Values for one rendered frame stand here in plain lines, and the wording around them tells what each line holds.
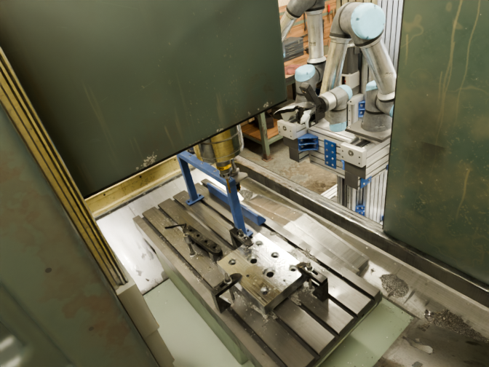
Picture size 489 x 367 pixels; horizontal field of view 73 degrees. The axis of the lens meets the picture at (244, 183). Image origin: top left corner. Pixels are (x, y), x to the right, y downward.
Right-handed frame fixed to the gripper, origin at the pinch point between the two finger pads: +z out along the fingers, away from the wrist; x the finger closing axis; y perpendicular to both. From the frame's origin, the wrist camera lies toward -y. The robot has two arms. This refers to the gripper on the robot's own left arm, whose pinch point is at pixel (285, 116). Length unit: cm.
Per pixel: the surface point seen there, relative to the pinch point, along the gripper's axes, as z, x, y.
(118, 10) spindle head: 55, -19, -48
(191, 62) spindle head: 43, -19, -35
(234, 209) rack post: 25.1, 10.9, 36.5
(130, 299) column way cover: 78, -32, 7
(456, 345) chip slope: -7, -73, 74
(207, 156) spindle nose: 40.9, -10.5, -5.6
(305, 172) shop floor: -128, 128, 145
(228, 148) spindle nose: 35.3, -14.2, -7.0
